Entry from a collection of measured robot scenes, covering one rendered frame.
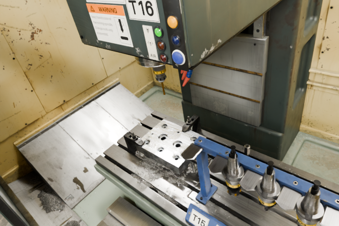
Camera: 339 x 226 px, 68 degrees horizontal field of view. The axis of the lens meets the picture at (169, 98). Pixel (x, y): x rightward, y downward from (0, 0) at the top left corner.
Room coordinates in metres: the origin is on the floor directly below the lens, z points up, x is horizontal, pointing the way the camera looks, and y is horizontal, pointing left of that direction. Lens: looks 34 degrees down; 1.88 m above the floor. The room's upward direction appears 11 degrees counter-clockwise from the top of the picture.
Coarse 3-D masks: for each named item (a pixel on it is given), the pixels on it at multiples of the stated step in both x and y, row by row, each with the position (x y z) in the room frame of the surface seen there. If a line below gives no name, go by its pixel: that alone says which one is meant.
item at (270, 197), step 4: (260, 180) 0.45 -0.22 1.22; (276, 184) 0.43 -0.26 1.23; (260, 188) 0.42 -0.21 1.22; (260, 192) 0.41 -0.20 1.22; (264, 192) 0.41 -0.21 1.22; (276, 192) 0.40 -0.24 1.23; (260, 196) 0.41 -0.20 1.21; (264, 196) 0.41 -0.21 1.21; (268, 196) 0.40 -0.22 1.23; (272, 196) 0.39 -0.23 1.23; (276, 196) 0.39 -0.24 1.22; (268, 200) 0.39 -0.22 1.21; (272, 200) 0.39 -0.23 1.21
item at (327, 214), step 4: (324, 208) 0.34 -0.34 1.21; (328, 208) 0.34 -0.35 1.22; (332, 208) 0.33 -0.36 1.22; (324, 212) 0.33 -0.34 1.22; (328, 212) 0.33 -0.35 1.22; (332, 212) 0.32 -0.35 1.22; (336, 212) 0.32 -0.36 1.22; (324, 216) 0.32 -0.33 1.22; (328, 216) 0.32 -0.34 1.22; (332, 216) 0.31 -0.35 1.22; (336, 216) 0.31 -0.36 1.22; (320, 220) 0.31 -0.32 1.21; (324, 220) 0.31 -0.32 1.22; (328, 220) 0.31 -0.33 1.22; (332, 220) 0.31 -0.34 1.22; (336, 220) 0.30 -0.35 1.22; (320, 224) 0.30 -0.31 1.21; (324, 224) 0.30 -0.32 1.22; (328, 224) 0.30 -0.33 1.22; (332, 224) 0.30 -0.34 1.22; (336, 224) 0.29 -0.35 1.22
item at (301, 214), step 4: (300, 200) 0.37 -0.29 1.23; (296, 204) 0.36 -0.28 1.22; (300, 204) 0.36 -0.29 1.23; (320, 204) 0.35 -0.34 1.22; (296, 208) 0.36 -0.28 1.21; (300, 208) 0.35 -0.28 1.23; (320, 208) 0.34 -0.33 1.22; (296, 212) 0.35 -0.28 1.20; (300, 212) 0.34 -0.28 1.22; (304, 212) 0.33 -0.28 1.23; (320, 212) 0.33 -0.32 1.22; (300, 216) 0.33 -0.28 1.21; (304, 216) 0.33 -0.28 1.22; (308, 216) 0.33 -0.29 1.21; (312, 216) 0.32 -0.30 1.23; (316, 216) 0.32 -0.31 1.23; (320, 216) 0.32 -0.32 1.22; (312, 220) 0.32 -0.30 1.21; (316, 220) 0.32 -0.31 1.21
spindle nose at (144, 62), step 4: (136, 60) 0.84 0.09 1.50; (140, 60) 0.81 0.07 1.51; (144, 60) 0.80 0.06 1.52; (148, 60) 0.79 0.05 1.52; (140, 64) 0.82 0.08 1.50; (144, 64) 0.80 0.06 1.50; (148, 64) 0.79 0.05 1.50; (152, 64) 0.79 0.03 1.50; (156, 64) 0.79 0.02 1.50; (160, 64) 0.79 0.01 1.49; (164, 64) 0.79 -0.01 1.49
